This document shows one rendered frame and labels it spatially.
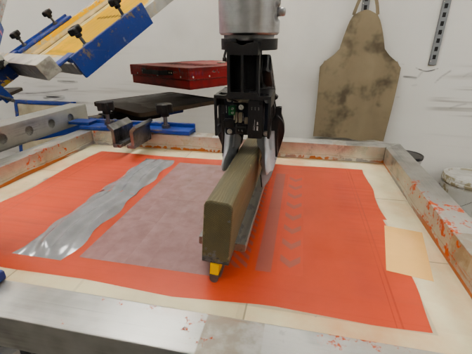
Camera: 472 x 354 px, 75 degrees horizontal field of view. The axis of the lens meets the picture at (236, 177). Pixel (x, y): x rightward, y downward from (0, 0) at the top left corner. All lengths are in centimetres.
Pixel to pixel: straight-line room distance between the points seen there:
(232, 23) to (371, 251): 32
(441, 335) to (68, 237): 43
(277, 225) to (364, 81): 203
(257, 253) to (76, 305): 20
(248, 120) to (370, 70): 206
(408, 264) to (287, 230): 15
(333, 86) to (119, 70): 170
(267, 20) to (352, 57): 203
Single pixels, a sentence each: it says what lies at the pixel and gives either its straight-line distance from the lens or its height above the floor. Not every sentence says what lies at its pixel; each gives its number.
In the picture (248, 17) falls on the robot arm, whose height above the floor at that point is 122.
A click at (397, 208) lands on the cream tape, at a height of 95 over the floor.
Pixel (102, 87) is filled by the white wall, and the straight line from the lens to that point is 297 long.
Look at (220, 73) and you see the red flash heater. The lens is 151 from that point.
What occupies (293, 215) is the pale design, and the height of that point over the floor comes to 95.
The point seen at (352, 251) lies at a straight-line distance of 43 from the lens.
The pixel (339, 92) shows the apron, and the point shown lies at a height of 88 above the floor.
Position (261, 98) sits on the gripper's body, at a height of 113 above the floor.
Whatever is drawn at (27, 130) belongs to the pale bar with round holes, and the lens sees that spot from 86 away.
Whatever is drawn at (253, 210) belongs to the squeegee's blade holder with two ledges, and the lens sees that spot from 42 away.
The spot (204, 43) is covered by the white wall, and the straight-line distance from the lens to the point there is 255.
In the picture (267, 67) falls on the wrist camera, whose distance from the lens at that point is 43.
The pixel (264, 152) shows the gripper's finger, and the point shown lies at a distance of 46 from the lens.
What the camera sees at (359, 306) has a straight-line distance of 36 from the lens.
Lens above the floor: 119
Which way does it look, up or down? 23 degrees down
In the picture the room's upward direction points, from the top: straight up
